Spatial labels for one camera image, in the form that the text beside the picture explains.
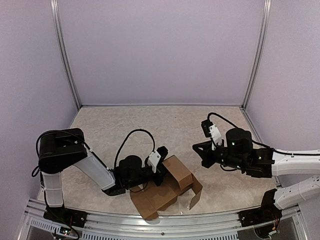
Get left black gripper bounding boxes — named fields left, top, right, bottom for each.
left=125, top=162, right=174, bottom=189

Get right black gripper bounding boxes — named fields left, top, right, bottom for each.
left=192, top=139, right=246, bottom=171

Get brown cardboard paper box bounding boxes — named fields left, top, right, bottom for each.
left=130, top=155, right=203, bottom=221

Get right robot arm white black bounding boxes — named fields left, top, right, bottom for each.
left=192, top=128, right=320, bottom=222

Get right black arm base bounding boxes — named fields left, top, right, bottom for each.
left=238, top=188, right=283, bottom=227

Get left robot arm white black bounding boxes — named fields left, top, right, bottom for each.
left=32, top=128, right=169, bottom=223

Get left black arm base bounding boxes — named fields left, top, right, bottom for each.
left=43, top=205, right=88, bottom=228

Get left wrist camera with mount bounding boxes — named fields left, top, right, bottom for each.
left=146, top=146, right=168, bottom=173

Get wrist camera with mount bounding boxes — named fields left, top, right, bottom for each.
left=201, top=119, right=223, bottom=151
left=146, top=146, right=168, bottom=173

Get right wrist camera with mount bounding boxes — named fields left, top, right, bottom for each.
left=201, top=119, right=223, bottom=151

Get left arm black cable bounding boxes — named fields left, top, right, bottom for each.
left=31, top=129, right=156, bottom=193

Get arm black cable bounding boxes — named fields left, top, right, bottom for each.
left=206, top=112, right=320, bottom=157
left=31, top=129, right=156, bottom=193

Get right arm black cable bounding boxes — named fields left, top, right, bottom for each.
left=206, top=112, right=320, bottom=157

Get front aluminium rail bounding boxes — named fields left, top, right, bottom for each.
left=18, top=212, right=305, bottom=240

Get right aluminium frame post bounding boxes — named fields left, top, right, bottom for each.
left=241, top=0, right=272, bottom=112

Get aluminium frame post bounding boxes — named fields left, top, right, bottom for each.
left=241, top=0, right=272, bottom=112
left=50, top=0, right=82, bottom=111

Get left aluminium frame post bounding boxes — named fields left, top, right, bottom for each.
left=50, top=0, right=82, bottom=111

